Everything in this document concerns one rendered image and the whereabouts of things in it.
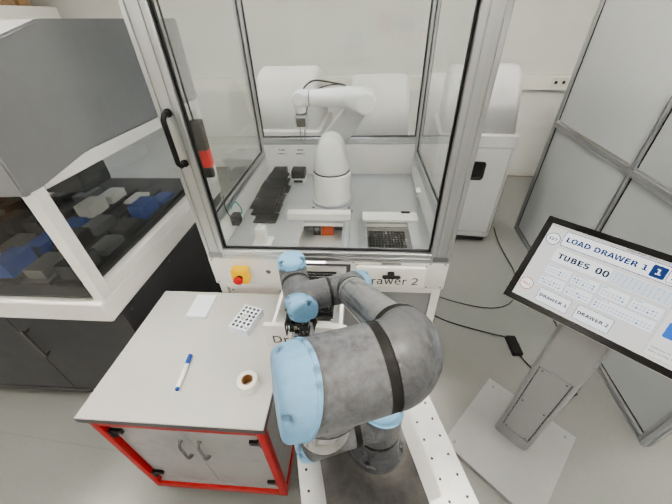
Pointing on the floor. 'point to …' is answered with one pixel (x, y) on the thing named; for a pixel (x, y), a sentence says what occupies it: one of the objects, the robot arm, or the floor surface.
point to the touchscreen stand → (527, 421)
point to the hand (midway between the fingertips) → (304, 334)
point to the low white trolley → (195, 400)
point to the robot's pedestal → (420, 458)
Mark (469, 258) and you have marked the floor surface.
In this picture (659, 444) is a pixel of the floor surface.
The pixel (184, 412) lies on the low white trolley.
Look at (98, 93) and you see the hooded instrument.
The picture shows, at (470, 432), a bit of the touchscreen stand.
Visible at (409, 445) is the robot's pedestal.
